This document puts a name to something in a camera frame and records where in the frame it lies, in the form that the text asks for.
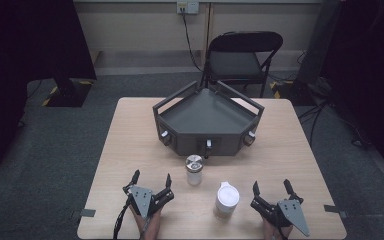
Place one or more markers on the grey stand post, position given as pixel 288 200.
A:
pixel 318 40

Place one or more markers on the dark grey corner rack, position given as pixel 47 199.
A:
pixel 206 116

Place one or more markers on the person's left hand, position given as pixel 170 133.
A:
pixel 154 226

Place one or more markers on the black curtain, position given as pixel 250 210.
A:
pixel 370 66
pixel 30 50

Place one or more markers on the white wall socket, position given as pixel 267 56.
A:
pixel 187 6

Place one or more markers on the black folding chair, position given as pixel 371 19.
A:
pixel 235 63

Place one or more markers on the black stand base striped tape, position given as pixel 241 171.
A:
pixel 67 93
pixel 295 91

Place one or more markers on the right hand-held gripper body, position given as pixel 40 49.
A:
pixel 290 213

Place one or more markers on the grey table edge bracket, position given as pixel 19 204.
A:
pixel 335 210
pixel 86 212

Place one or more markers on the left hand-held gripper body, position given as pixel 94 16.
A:
pixel 143 200

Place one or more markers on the glass jar with silver lid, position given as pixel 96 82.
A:
pixel 194 170

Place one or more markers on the person's right hand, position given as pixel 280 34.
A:
pixel 269 231

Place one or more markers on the spice jar with white lid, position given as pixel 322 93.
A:
pixel 226 198

